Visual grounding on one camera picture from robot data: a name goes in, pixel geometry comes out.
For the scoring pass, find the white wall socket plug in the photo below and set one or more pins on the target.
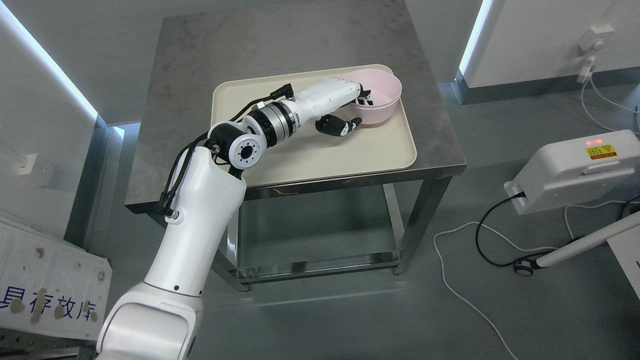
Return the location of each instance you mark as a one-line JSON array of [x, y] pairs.
[[591, 44]]

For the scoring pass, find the white device box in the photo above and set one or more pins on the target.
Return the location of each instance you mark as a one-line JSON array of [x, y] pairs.
[[574, 171]]

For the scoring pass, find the white stand leg with caster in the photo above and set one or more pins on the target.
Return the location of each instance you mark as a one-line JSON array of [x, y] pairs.
[[527, 266]]

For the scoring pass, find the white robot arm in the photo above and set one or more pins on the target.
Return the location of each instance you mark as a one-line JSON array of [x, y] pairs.
[[159, 318]]

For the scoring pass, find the stainless steel table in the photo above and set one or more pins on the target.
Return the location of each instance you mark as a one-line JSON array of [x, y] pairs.
[[197, 52]]

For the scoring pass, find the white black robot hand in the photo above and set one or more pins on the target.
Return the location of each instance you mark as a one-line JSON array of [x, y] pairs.
[[317, 101]]

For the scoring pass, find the pink bowl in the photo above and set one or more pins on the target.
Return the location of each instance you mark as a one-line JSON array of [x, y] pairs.
[[386, 90]]

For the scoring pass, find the cream plastic tray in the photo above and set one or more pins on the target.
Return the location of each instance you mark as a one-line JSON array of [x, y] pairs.
[[309, 155]]

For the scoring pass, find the white sign board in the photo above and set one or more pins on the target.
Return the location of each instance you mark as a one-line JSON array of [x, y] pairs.
[[48, 286]]

